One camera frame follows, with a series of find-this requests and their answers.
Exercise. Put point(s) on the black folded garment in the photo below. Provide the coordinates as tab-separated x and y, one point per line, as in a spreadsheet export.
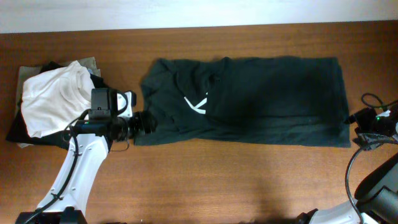
18	131

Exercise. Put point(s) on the dark green Nike t-shirt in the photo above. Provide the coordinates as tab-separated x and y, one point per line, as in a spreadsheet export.
282	101

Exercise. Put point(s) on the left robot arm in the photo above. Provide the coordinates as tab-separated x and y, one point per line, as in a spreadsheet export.
110	119

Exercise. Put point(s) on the white folded t-shirt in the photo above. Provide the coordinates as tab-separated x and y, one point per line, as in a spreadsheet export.
51	100

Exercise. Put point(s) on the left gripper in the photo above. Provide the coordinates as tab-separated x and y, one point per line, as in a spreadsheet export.
143	120

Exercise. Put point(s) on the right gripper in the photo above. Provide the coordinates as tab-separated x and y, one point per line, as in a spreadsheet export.
359	117

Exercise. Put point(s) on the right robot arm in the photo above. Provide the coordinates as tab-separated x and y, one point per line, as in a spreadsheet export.
375	199

